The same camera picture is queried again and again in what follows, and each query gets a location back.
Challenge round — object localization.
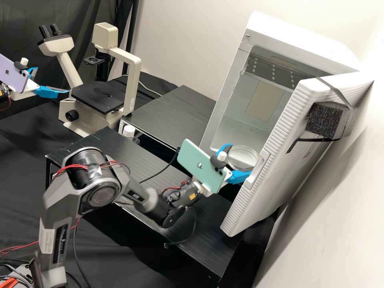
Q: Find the black platform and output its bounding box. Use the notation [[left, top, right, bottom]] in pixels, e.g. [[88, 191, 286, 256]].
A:
[[45, 126, 245, 280], [106, 75, 217, 155]]

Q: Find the red wire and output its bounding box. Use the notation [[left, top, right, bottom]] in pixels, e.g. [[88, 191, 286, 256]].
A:
[[0, 242, 41, 256]]

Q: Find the white cable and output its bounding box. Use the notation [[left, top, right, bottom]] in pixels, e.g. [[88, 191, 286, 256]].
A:
[[139, 82, 164, 98]]

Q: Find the left wrist camera phone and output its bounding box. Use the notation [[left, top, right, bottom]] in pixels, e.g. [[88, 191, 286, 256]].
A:
[[0, 54, 32, 94]]

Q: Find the white incubator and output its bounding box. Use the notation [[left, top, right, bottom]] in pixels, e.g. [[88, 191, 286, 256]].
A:
[[199, 10, 360, 170]]

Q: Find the white-capped bottle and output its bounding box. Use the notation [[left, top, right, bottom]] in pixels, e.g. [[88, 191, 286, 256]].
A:
[[122, 125, 137, 142]]

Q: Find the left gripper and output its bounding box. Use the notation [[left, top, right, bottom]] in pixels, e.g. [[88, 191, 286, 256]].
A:
[[12, 67, 70, 101]]

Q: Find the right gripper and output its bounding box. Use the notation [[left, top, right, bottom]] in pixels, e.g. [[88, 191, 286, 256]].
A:
[[193, 143, 255, 198]]

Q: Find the petri dish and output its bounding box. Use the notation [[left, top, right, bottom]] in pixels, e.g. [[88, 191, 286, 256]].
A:
[[226, 145, 260, 170]]

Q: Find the black cable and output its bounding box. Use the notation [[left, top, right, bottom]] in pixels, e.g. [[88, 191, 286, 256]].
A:
[[164, 207, 198, 249], [139, 146, 181, 184]]

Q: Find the right wrist camera phone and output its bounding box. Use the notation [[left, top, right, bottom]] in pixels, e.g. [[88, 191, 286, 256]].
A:
[[177, 138, 231, 195]]

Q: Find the cream microscope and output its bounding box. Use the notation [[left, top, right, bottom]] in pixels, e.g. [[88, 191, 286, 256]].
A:
[[38, 22, 142, 138]]

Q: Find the wrist camera phone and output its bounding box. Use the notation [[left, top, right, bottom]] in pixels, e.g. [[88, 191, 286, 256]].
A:
[[0, 54, 32, 94], [177, 138, 231, 195]]

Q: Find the incubator door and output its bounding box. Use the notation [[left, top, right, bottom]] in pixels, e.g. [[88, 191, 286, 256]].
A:
[[220, 70, 376, 238]]

